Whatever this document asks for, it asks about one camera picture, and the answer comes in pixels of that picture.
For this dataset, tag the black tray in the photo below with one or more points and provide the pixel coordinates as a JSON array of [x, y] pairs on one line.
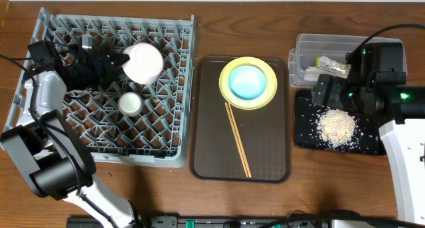
[[364, 140]]

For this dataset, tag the grey plastic dishwasher rack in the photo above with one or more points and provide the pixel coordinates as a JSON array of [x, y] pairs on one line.
[[158, 136]]

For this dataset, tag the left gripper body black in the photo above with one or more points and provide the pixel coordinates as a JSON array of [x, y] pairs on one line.
[[108, 63]]

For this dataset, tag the brown serving tray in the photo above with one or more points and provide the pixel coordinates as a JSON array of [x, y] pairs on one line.
[[265, 132]]

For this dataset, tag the white bowl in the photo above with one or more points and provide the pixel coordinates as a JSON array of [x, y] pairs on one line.
[[145, 63]]

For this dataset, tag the clear plastic bin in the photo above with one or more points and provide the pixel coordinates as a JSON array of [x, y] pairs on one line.
[[309, 46]]

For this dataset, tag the wooden chopstick left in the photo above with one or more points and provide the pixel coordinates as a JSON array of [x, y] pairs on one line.
[[236, 145]]

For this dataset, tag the wooden chopstick right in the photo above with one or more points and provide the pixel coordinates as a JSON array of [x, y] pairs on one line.
[[240, 145]]

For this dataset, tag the green snack wrapper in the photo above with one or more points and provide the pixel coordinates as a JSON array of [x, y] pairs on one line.
[[330, 65]]

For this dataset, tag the light blue bowl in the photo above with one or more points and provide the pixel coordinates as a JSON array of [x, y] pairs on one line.
[[247, 82]]

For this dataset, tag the wooden chopstick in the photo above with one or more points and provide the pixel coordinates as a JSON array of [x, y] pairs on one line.
[[236, 145], [240, 145]]

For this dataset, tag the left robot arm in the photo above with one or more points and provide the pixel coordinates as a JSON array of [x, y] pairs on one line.
[[47, 152]]

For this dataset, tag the yellow plate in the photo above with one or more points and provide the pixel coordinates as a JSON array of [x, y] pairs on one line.
[[264, 99]]

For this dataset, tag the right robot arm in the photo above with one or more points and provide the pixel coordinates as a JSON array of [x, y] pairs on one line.
[[376, 87]]

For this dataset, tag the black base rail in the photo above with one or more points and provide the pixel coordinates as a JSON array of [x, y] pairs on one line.
[[293, 220]]

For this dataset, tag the food scraps pile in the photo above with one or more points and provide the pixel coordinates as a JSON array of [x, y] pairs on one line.
[[336, 127]]

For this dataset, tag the white paper cup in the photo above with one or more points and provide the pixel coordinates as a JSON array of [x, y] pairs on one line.
[[130, 104]]

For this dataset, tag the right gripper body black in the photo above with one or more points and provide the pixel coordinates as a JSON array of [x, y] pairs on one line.
[[340, 95]]

